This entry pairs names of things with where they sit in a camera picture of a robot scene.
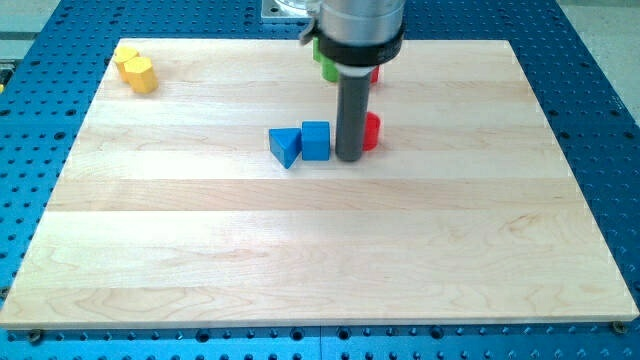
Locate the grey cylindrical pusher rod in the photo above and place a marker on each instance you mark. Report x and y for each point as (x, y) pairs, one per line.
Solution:
(352, 105)

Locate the red cylinder block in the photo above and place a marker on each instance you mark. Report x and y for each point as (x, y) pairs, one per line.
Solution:
(371, 133)

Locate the green block behind arm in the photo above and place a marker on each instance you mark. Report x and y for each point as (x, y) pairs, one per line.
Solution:
(317, 56)

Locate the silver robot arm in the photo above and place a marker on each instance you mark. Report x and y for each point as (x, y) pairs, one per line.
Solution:
(358, 36)

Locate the red block behind rod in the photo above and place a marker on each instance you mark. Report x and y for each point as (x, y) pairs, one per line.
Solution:
(375, 75)

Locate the green cylinder block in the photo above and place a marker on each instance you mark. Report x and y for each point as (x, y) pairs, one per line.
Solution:
(329, 71)

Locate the blue cube block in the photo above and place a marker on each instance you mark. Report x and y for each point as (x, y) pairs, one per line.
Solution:
(316, 141)

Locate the blue triangle block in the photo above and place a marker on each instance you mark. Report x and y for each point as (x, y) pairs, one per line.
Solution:
(285, 144)

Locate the silver robot mounting plate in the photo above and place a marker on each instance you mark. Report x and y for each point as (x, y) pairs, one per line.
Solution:
(282, 10)

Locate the yellow hexagon block front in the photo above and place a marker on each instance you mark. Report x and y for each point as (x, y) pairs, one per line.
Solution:
(140, 75)

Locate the light wooden board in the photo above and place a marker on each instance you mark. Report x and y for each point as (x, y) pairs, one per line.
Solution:
(172, 212)

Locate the yellow block rear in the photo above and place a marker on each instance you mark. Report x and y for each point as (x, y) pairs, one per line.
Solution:
(123, 54)

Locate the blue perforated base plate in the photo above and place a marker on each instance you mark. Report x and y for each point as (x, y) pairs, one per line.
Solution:
(51, 90)

